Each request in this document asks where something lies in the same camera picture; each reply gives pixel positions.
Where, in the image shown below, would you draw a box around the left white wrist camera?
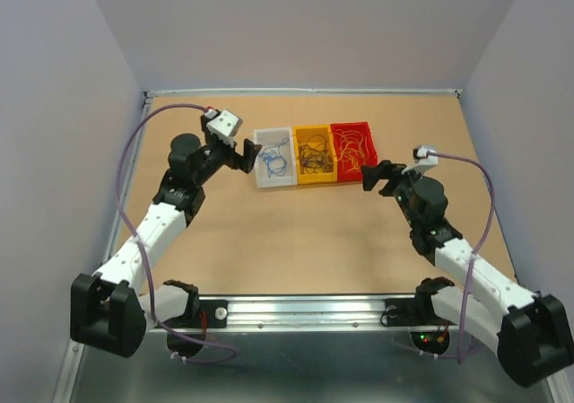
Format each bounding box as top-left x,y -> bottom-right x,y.
202,107 -> 243,147

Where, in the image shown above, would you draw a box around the dark wires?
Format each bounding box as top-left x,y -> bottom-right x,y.
298,134 -> 335,178

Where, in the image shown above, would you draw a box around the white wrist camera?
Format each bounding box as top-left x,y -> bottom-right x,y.
202,107 -> 243,147
402,145 -> 439,175

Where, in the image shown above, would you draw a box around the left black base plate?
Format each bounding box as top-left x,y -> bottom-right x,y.
178,298 -> 229,329

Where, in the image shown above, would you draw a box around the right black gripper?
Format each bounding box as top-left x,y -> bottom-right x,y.
361,158 -> 426,228

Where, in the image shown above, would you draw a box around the aluminium front rail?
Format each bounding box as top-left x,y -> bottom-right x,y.
71,291 -> 552,333

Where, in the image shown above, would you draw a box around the yellow plastic bin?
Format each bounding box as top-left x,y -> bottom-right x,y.
293,125 -> 337,186

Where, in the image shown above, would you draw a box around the white plastic bin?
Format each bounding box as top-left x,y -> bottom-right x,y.
253,127 -> 297,188

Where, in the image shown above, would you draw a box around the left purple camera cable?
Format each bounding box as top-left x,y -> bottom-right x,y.
118,104 -> 238,364

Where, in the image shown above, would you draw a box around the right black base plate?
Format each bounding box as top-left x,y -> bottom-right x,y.
380,296 -> 448,328

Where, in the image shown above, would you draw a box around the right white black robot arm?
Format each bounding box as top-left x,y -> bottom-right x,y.
361,153 -> 573,388

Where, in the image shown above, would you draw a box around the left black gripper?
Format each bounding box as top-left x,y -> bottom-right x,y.
194,118 -> 260,186

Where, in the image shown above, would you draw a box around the blue wire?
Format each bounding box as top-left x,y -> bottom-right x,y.
259,136 -> 291,179

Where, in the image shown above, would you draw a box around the red plastic bin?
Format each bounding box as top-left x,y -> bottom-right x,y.
330,121 -> 378,183

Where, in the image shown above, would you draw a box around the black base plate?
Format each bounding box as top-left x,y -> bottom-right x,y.
178,298 -> 229,329
380,296 -> 448,328

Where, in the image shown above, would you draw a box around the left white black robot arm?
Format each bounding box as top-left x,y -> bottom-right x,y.
70,133 -> 261,357

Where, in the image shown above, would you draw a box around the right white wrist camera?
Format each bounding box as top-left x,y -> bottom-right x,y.
402,145 -> 439,175

